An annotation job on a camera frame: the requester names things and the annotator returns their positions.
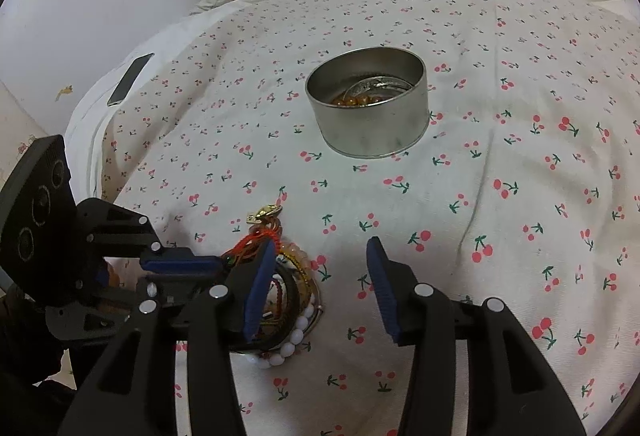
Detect round silver metal tin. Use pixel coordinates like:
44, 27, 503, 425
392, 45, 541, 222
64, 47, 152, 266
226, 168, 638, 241
305, 47, 429, 159

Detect white bead bracelet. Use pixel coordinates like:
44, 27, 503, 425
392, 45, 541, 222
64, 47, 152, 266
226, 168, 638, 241
250, 292, 327, 370

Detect black band bracelets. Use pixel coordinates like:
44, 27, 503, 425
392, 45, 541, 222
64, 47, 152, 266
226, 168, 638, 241
260, 260, 307, 348

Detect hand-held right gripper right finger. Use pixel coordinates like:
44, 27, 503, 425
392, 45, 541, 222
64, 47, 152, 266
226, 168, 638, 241
366, 236, 586, 436

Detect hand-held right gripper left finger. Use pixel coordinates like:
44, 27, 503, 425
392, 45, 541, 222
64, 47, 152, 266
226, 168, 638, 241
57, 240, 278, 436

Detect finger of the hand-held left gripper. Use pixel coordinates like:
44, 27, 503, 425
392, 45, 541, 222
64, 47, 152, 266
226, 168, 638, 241
46, 280, 201, 344
95, 197, 224, 277

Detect brown bead bracelet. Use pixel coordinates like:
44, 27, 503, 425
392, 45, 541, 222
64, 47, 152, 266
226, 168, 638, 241
329, 92, 397, 109

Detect red string bracelet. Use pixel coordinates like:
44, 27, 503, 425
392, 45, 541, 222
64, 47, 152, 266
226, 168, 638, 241
221, 220, 287, 268

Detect gold pendant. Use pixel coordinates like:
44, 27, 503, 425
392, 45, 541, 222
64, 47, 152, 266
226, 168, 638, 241
246, 203, 284, 223

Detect clear amber bead bracelet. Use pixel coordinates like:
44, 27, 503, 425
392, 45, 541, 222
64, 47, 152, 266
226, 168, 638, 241
276, 240, 322, 317

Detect cherry print bedsheet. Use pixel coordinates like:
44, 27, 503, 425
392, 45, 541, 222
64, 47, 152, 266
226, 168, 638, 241
65, 0, 640, 436

